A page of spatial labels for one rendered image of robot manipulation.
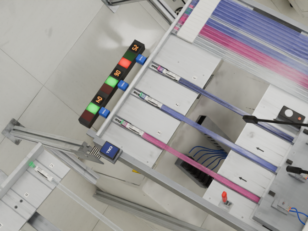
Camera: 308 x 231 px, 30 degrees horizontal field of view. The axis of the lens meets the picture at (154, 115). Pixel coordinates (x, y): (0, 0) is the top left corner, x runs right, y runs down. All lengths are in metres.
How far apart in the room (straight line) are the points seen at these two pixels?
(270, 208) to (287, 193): 0.07
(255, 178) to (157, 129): 0.34
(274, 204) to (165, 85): 0.52
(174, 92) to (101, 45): 0.84
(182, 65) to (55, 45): 0.80
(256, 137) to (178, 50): 0.39
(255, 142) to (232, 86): 0.50
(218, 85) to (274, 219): 0.71
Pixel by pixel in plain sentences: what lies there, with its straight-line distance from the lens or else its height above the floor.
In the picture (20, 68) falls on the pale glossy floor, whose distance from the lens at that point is 2.47.
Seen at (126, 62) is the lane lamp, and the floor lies 0.66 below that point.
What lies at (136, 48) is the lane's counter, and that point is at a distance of 1.94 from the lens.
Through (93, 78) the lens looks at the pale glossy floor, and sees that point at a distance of 2.61.
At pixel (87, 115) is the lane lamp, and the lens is 1.86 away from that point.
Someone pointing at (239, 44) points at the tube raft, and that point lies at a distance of 1.93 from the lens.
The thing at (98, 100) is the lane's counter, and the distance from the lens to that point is 1.87.
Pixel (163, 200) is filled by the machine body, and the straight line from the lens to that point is 2.11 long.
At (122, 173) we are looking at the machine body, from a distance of 2.19.
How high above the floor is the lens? 2.30
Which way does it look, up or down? 56 degrees down
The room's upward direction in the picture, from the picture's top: 97 degrees clockwise
